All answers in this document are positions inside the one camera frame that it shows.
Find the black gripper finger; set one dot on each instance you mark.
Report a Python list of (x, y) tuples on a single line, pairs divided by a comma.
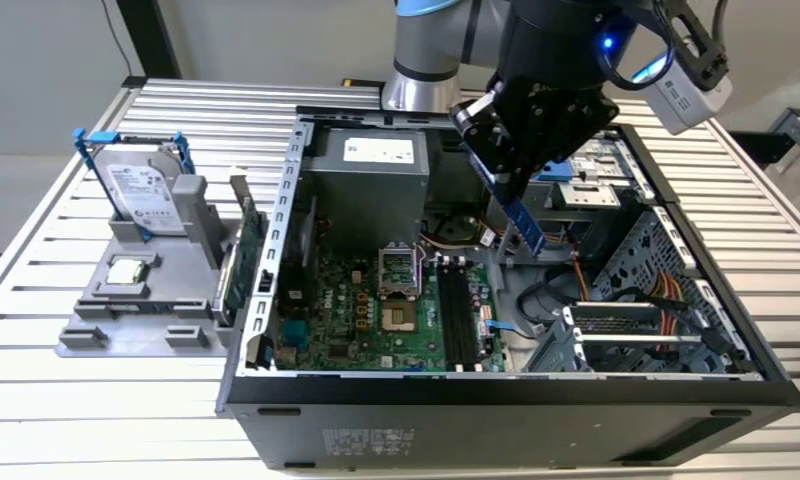
[(546, 125), (480, 125)]

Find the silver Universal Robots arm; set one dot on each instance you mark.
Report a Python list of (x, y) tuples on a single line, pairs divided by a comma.
[(426, 50)]

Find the blue plastic drive latch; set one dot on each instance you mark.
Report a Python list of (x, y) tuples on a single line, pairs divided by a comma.
[(553, 174)]

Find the grey metal drive cage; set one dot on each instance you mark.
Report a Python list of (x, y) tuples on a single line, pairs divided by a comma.
[(593, 195)]

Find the yellow black plug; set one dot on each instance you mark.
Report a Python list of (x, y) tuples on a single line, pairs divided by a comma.
[(349, 81)]

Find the grey power supply unit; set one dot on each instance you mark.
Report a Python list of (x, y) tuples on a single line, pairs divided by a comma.
[(366, 200)]

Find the CPU socket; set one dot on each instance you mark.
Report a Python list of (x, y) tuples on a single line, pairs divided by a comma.
[(398, 317)]

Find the black case fan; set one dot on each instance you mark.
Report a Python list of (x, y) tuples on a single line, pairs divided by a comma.
[(295, 280)]

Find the metal disk bay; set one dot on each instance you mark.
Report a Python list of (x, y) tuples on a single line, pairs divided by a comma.
[(613, 339)]

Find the green graphics card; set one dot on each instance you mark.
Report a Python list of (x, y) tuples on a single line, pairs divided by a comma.
[(242, 260)]

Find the green motherboard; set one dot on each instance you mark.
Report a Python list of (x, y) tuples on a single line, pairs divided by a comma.
[(336, 325)]

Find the blue expansion slot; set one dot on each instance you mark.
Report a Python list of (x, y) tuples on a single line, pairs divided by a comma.
[(294, 334)]

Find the hard disk in blue carrier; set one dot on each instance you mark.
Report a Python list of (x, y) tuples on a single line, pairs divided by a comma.
[(139, 200)]

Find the grey parts rack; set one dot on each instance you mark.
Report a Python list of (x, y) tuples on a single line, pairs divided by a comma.
[(173, 280)]

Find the silver CPU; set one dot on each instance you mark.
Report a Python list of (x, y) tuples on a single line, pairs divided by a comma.
[(127, 272)]

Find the black PC case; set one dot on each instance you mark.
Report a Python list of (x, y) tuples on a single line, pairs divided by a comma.
[(440, 430)]

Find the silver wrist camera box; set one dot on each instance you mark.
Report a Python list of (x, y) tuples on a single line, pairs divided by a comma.
[(682, 105)]

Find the black frame post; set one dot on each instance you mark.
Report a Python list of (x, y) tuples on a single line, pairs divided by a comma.
[(147, 35)]

